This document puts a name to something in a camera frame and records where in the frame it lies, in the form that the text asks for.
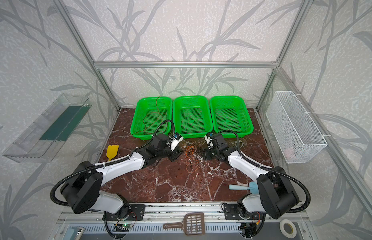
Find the aluminium rail base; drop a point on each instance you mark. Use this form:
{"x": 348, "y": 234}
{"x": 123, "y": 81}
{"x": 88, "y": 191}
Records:
{"x": 159, "y": 212}

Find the left green plastic basket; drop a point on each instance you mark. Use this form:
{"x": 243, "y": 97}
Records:
{"x": 149, "y": 114}

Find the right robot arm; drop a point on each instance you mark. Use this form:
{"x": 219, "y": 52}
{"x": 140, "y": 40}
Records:
{"x": 278, "y": 192}

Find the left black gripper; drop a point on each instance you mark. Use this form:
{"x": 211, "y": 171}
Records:
{"x": 172, "y": 152}

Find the green circuit board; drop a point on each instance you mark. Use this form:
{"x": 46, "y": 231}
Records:
{"x": 123, "y": 227}

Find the yellow plastic spatula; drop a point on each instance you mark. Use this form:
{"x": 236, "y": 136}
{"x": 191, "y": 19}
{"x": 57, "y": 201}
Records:
{"x": 112, "y": 152}

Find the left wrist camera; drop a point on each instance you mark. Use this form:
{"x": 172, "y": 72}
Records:
{"x": 177, "y": 138}

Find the middle green plastic basket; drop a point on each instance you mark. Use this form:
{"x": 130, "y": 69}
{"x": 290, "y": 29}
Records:
{"x": 192, "y": 116}

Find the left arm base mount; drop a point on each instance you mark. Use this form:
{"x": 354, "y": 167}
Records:
{"x": 134, "y": 212}

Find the white wire mesh basket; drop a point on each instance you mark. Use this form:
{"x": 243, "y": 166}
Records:
{"x": 297, "y": 135}

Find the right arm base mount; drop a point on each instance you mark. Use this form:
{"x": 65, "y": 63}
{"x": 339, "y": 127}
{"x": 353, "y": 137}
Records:
{"x": 235, "y": 212}

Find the clear acrylic wall shelf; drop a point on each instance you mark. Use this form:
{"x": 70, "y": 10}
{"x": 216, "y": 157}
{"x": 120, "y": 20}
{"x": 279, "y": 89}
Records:
{"x": 44, "y": 138}

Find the right green plastic basket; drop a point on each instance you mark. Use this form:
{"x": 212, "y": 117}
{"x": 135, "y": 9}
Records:
{"x": 231, "y": 113}

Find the brown slotted spatula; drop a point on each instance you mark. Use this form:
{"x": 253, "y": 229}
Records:
{"x": 192, "y": 224}

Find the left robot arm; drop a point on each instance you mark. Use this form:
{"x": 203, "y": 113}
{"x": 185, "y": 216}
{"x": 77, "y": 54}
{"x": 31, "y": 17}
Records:
{"x": 81, "y": 190}

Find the light blue plastic scoop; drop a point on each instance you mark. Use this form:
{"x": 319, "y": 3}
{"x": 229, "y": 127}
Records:
{"x": 252, "y": 187}

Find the grey device with screen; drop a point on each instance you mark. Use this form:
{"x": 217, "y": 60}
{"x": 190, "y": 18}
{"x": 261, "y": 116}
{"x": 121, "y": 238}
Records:
{"x": 74, "y": 233}

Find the white tape roll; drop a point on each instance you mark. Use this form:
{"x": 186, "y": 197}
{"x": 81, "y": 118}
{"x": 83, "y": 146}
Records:
{"x": 288, "y": 229}

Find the green plastic basket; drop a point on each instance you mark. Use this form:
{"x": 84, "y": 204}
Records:
{"x": 149, "y": 114}
{"x": 231, "y": 113}
{"x": 192, "y": 116}

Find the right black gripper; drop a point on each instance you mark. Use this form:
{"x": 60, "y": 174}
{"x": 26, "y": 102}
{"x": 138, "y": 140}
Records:
{"x": 210, "y": 151}

